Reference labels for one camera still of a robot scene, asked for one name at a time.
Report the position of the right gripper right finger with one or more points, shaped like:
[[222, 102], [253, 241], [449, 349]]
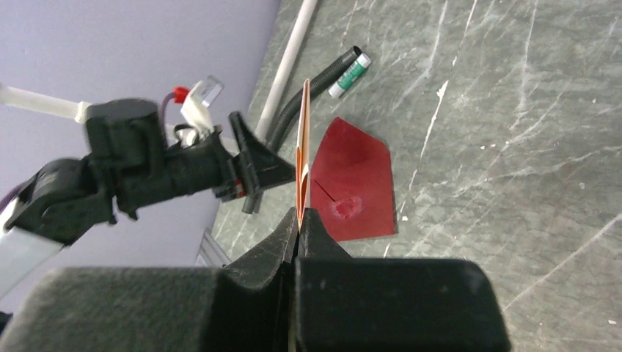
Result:
[[343, 303]]

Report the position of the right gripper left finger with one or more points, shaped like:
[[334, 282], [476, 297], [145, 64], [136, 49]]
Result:
[[242, 306]]

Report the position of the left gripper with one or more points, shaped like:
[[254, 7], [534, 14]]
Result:
[[199, 162]]

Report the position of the tan letter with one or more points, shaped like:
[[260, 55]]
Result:
[[302, 154]]

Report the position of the red envelope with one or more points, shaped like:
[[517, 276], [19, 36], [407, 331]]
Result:
[[351, 184]]

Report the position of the green glue stick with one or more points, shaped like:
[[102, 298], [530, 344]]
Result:
[[347, 79]]

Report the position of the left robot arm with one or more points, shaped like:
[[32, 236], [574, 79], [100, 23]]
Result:
[[129, 167]]

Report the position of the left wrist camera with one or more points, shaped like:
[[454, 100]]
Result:
[[195, 108]]

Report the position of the white pvc pipe frame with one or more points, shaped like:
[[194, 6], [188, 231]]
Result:
[[46, 104]]

